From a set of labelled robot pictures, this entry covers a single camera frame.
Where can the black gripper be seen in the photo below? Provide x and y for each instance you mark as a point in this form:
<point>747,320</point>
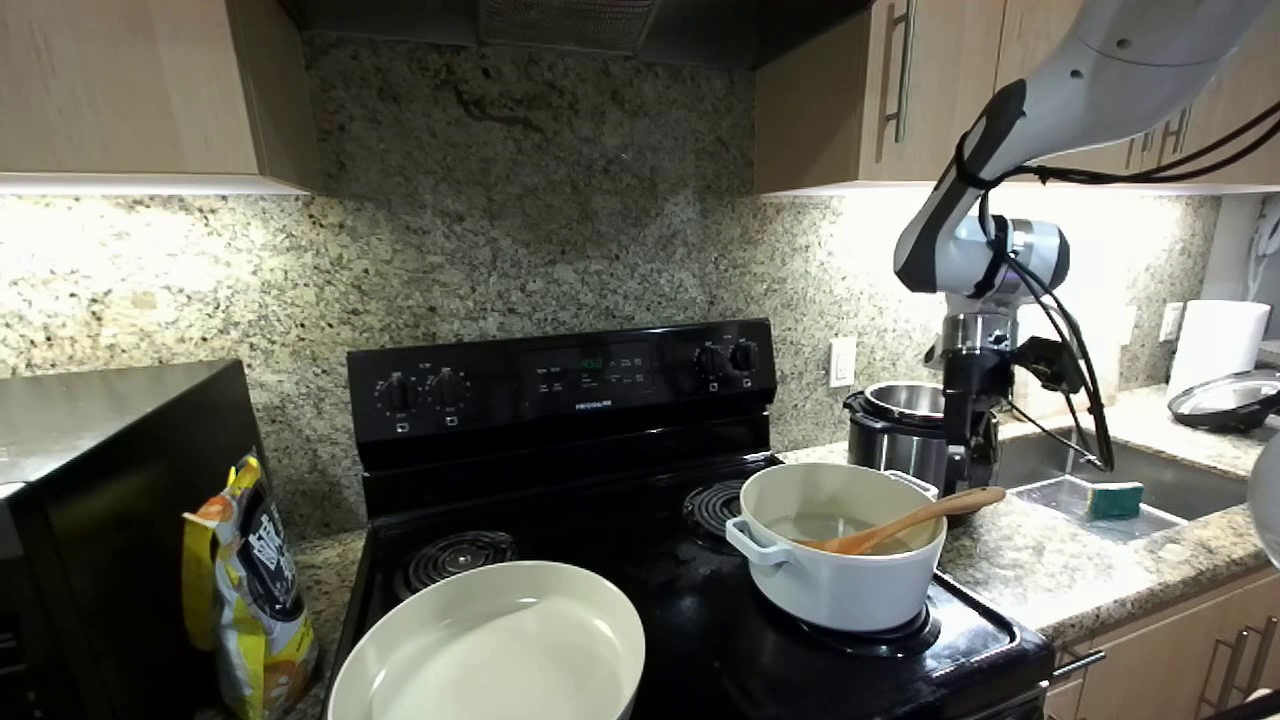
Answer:
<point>975,393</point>

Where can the wooden cooking spoon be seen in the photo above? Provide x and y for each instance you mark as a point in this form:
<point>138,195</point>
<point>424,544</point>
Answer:
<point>922,518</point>

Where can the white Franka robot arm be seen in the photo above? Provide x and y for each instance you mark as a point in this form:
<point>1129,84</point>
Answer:
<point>1122,66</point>

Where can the white cooking pot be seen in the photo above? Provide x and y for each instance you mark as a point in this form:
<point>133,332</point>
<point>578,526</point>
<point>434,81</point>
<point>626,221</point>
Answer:
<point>824,581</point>

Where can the clear sponge tray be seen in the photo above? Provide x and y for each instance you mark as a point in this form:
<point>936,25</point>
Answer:
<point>1053,500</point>

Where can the black silver pressure cooker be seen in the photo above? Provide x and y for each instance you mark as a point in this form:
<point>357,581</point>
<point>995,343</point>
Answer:
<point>893,426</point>

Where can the green sponge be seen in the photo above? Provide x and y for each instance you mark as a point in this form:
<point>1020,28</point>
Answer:
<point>1115,500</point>

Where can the kitchen sink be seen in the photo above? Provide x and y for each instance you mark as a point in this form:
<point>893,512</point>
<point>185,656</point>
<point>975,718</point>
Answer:
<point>1186,482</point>

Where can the black round dish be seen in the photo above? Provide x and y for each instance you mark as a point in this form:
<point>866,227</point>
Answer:
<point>1224,400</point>

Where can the black coil burner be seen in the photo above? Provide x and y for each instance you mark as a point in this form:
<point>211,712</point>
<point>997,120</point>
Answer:
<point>454,561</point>
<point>710,507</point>

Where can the light wood lower cabinet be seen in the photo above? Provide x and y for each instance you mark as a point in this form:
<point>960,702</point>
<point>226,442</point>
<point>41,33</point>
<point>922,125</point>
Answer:
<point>1173,653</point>

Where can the light wood cabinet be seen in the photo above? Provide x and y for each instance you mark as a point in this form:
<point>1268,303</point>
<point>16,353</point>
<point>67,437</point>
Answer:
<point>1173,653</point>
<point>824,94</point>
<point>133,81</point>

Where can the black electric stove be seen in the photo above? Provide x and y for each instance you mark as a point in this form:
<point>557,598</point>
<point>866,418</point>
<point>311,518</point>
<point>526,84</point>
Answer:
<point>572,426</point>

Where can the light wood upper cabinet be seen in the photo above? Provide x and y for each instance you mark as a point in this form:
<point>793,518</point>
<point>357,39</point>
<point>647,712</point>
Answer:
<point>824,94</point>
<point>133,81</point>

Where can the dark range hood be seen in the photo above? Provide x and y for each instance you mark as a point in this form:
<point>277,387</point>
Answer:
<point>572,25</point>

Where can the yellow black snack bag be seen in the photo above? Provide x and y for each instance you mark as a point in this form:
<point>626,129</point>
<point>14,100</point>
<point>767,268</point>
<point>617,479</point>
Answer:
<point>255,603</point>

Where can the black microwave oven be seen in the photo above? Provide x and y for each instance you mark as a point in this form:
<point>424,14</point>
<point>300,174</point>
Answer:
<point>106,535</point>

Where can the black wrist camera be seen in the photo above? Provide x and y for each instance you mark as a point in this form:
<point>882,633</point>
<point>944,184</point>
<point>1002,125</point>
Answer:
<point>1053,367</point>

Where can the white wall outlet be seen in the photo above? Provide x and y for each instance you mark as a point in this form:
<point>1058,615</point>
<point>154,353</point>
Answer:
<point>841,362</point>
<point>1169,320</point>

